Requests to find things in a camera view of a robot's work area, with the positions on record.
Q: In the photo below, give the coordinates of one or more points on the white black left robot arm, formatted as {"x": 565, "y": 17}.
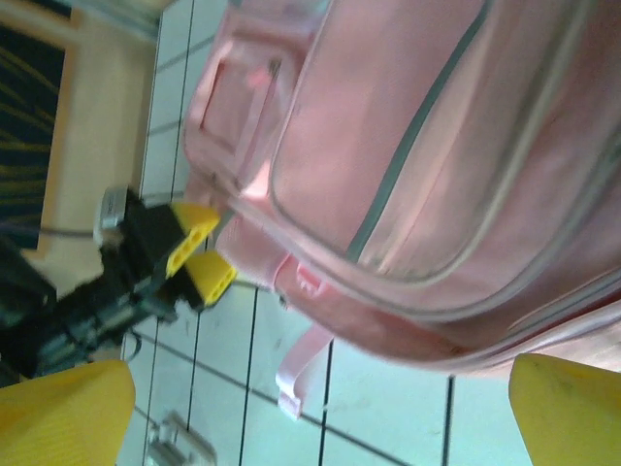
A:
{"x": 24, "y": 301}

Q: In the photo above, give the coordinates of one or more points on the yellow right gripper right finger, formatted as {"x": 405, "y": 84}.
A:
{"x": 572, "y": 417}

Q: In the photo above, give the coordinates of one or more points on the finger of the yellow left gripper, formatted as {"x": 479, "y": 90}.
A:
{"x": 213, "y": 279}
{"x": 191, "y": 235}

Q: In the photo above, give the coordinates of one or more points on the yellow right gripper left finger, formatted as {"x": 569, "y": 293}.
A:
{"x": 63, "y": 417}

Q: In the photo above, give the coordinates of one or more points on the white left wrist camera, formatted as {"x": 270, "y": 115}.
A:
{"x": 111, "y": 213}

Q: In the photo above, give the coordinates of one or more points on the pink student backpack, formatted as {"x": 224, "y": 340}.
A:
{"x": 412, "y": 170}

